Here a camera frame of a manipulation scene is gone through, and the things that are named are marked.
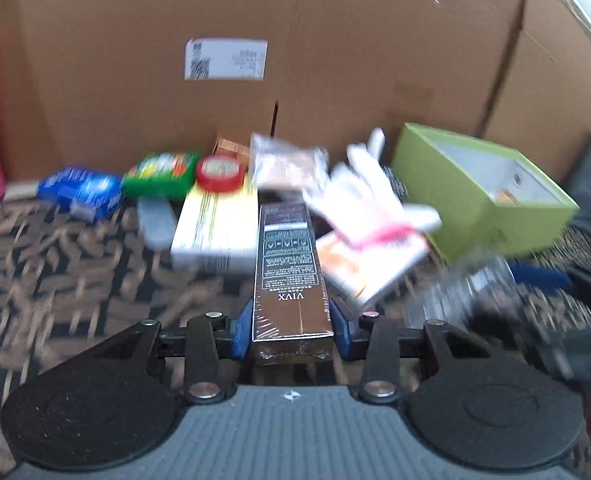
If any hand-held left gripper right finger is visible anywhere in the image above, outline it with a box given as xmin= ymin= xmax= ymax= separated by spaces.
xmin=330 ymin=299 xmax=492 ymax=405

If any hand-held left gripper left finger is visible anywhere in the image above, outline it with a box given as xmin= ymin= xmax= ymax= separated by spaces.
xmin=97 ymin=300 xmax=254 ymax=406

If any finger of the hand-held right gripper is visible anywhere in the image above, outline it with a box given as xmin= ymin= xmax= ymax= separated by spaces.
xmin=510 ymin=257 xmax=576 ymax=293

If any long brown carton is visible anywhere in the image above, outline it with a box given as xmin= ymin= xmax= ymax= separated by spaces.
xmin=250 ymin=202 xmax=335 ymax=367

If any blue medicine box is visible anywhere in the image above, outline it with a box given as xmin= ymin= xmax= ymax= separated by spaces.
xmin=36 ymin=166 xmax=125 ymax=223

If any white and orange box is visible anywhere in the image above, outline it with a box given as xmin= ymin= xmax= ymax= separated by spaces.
xmin=315 ymin=230 xmax=431 ymax=311

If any open lime green box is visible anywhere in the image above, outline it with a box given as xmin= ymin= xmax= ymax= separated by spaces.
xmin=390 ymin=122 xmax=581 ymax=263

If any white and yellow box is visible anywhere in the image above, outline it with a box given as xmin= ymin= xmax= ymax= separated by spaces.
xmin=170 ymin=180 xmax=261 ymax=272

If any white glove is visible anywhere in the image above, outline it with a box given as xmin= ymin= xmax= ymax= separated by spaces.
xmin=301 ymin=128 xmax=443 ymax=250

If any small translucent bottle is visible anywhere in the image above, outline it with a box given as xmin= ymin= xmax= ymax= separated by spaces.
xmin=136 ymin=196 xmax=177 ymax=251

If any red tape roll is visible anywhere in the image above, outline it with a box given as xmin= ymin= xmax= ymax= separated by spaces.
xmin=196 ymin=155 xmax=246 ymax=194

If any clear packet with brown contents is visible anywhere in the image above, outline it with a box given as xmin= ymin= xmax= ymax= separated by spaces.
xmin=248 ymin=132 xmax=330 ymax=192

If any green printed box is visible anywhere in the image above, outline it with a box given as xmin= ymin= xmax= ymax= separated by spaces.
xmin=122 ymin=151 xmax=201 ymax=200

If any brown patterned dark cloth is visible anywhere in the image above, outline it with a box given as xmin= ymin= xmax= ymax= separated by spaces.
xmin=0 ymin=195 xmax=591 ymax=480

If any small copper box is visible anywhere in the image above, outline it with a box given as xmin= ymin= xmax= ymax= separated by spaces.
xmin=212 ymin=136 xmax=252 ymax=162

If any large cardboard box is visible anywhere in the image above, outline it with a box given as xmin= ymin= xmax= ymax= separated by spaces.
xmin=0 ymin=0 xmax=591 ymax=196

